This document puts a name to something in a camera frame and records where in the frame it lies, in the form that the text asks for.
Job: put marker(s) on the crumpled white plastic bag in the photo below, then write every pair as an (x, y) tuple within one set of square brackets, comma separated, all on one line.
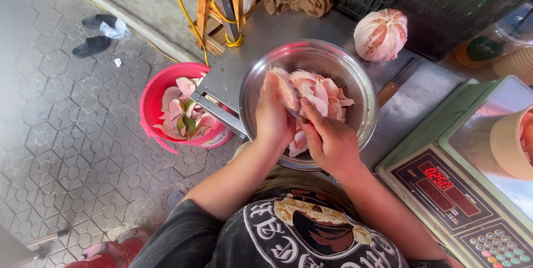
[(115, 30)]

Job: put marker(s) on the black slipper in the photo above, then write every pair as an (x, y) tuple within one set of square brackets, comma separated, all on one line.
[(91, 46), (98, 21)]

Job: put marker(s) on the stack of beige paper cups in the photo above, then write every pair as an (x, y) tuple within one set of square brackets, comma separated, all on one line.
[(516, 66)]

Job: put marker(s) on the pile of pomelo pieces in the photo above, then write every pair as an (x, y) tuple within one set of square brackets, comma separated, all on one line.
[(333, 93)]

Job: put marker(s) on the person's right hand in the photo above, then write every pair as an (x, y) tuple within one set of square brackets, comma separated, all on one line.
[(337, 147)]

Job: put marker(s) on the person's left fingers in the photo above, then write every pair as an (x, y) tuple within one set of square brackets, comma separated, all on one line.
[(272, 89)]

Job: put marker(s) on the peeled whole pomelo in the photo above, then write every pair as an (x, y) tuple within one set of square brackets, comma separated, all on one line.
[(379, 34)]

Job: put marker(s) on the pink plastic bucket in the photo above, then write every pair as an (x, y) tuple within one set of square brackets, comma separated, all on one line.
[(152, 101)]

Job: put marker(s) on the green electronic scale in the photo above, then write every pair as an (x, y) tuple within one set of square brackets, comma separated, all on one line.
[(441, 189)]

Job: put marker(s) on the steel colander bowl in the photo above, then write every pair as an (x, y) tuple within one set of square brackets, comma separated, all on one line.
[(349, 76)]

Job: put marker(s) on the wooden frame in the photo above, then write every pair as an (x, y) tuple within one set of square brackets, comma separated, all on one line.
[(203, 14)]

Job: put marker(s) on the black printed shirt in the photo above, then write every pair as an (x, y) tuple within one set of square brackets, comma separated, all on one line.
[(266, 239)]

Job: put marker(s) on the heap of pomelo peels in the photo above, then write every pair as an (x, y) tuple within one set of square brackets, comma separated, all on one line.
[(183, 114)]

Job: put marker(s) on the beige paper cup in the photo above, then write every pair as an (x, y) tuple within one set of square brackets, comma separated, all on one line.
[(506, 143)]

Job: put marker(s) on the clear plastic cup green label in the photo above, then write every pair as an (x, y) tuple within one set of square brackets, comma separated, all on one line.
[(479, 51)]

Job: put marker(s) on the pink pomelo segment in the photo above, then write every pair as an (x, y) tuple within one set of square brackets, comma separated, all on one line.
[(308, 93)]

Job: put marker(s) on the clear domed plastic cup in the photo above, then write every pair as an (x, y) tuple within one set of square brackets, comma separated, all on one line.
[(516, 26)]

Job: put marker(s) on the black plastic crate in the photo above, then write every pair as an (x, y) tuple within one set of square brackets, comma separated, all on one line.
[(437, 1)]

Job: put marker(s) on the pomelo flesh in cup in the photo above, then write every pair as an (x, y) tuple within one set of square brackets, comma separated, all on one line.
[(528, 134)]

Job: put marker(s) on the white paper scrap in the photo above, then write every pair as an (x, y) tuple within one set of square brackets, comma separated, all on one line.
[(118, 62)]

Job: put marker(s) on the person's left hand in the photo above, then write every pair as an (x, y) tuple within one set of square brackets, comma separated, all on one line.
[(272, 118)]

